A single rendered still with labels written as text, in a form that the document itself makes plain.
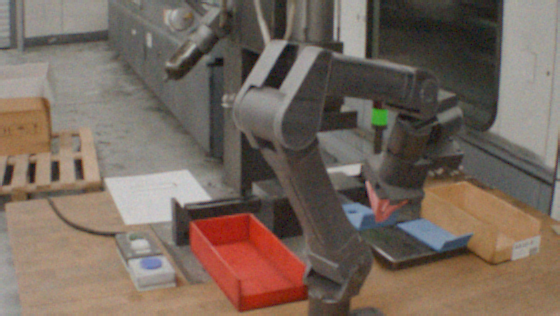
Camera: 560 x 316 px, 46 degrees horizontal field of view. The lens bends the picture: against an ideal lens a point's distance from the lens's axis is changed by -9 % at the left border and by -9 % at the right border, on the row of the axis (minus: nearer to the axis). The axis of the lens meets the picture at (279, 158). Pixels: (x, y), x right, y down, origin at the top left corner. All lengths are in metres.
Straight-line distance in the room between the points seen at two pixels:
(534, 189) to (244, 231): 0.75
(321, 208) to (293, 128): 0.14
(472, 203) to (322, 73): 0.76
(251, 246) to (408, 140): 0.43
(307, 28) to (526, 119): 0.70
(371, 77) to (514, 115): 0.93
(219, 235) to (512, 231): 0.58
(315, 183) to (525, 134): 0.97
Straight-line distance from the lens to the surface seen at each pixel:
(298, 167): 0.88
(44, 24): 10.49
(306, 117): 0.85
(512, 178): 1.83
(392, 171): 1.09
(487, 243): 1.34
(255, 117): 0.86
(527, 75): 1.78
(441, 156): 1.12
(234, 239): 1.36
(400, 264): 1.28
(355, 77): 0.92
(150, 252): 1.27
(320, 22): 1.32
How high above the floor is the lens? 1.47
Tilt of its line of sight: 18 degrees down
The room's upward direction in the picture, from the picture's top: 1 degrees clockwise
